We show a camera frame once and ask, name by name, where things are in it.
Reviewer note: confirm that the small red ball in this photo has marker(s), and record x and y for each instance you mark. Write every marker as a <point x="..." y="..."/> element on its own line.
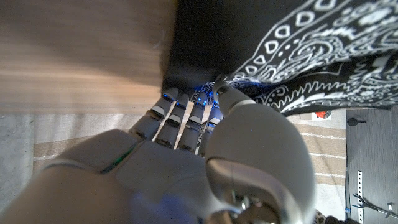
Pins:
<point x="323" y="114"/>

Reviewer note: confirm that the beige striped backdrop cloth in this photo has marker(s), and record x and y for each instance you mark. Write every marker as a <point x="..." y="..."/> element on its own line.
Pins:
<point x="77" y="130"/>

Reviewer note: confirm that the dark grey door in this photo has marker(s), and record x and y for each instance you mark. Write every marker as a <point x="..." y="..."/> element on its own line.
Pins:
<point x="376" y="149"/>

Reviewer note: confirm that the black metal bracket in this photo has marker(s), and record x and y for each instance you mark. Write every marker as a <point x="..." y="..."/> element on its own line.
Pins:
<point x="370" y="206"/>

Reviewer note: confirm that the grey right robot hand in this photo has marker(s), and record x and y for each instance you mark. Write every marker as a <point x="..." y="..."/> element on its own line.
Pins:
<point x="174" y="174"/>

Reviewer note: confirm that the black paisley bandana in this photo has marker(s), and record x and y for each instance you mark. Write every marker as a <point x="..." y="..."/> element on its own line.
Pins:
<point x="280" y="46"/>

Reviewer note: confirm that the small white box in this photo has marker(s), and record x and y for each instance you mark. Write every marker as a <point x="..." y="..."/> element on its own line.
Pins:
<point x="306" y="116"/>

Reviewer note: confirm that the white perforated strip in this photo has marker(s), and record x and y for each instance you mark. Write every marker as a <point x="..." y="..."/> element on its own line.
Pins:
<point x="360" y="193"/>

